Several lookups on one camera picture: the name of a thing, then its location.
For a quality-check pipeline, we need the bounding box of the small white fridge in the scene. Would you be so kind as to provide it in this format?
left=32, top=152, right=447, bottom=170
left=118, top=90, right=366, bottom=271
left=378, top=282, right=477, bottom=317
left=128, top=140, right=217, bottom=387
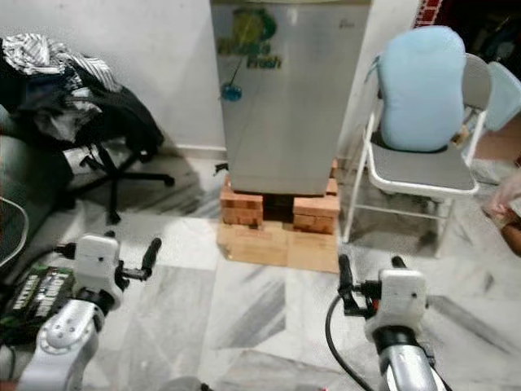
left=209, top=0, right=374, bottom=197

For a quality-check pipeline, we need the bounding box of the red brick stack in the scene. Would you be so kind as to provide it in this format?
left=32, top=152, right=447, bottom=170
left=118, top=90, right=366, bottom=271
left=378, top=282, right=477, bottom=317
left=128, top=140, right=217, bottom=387
left=292, top=178, right=341, bottom=238
left=219, top=177, right=264, bottom=230

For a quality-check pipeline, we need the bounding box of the grey white folding chair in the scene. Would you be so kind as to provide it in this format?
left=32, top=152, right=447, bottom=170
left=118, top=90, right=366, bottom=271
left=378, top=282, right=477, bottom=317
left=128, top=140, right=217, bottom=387
left=341, top=52, right=494, bottom=247

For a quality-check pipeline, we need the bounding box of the green printed box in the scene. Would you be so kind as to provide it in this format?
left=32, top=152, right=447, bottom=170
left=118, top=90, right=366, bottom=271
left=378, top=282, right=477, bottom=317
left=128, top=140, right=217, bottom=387
left=0, top=264, right=80, bottom=349

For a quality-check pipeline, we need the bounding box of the dark green armchair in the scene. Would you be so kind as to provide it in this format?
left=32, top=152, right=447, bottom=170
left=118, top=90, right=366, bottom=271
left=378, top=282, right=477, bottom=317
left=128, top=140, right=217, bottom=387
left=0, top=134, right=47, bottom=267

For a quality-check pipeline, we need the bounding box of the pink plastic bag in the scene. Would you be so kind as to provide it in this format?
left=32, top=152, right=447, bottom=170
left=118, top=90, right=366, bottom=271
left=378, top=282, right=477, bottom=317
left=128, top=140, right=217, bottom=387
left=481, top=169, right=521, bottom=255

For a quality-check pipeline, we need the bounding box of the black garment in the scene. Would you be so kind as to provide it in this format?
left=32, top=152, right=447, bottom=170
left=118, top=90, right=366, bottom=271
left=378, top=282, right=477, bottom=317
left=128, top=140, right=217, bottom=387
left=4, top=59, right=165, bottom=152

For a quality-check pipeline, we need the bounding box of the light blue cushion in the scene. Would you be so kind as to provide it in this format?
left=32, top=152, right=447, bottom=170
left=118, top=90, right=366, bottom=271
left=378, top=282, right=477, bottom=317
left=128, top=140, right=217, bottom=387
left=378, top=25, right=468, bottom=155

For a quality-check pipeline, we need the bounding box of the blue hanging ornament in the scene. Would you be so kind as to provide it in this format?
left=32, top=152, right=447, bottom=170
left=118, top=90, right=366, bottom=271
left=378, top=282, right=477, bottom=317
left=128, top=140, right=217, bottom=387
left=221, top=55, right=245, bottom=103

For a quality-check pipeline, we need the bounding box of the striped black white cloth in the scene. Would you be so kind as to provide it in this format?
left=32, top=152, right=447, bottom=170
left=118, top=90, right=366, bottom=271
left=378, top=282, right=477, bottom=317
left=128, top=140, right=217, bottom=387
left=2, top=32, right=124, bottom=92

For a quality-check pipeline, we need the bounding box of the light blue round seat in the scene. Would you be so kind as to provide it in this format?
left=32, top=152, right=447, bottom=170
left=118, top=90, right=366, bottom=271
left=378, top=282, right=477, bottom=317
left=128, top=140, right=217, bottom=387
left=484, top=60, right=521, bottom=133

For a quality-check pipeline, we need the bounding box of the red patterned cloth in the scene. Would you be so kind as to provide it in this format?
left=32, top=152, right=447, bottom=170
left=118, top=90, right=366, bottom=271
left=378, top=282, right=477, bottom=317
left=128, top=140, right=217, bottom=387
left=414, top=0, right=447, bottom=29

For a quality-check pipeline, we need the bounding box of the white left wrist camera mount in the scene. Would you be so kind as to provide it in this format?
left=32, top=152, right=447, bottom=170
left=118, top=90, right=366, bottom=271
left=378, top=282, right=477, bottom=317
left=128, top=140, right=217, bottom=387
left=72, top=233, right=124, bottom=308

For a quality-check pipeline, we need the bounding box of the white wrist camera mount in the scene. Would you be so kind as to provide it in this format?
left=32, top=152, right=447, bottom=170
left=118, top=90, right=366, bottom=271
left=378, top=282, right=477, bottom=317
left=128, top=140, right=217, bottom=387
left=72, top=233, right=124, bottom=308
left=364, top=268, right=429, bottom=340

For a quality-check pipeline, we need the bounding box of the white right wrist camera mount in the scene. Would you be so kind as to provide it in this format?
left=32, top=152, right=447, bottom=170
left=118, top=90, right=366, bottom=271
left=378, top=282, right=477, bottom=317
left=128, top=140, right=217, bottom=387
left=364, top=268, right=429, bottom=340

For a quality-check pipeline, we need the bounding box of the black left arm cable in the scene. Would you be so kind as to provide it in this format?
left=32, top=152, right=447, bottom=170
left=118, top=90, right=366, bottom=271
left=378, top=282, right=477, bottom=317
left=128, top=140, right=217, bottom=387
left=7, top=243, right=79, bottom=359

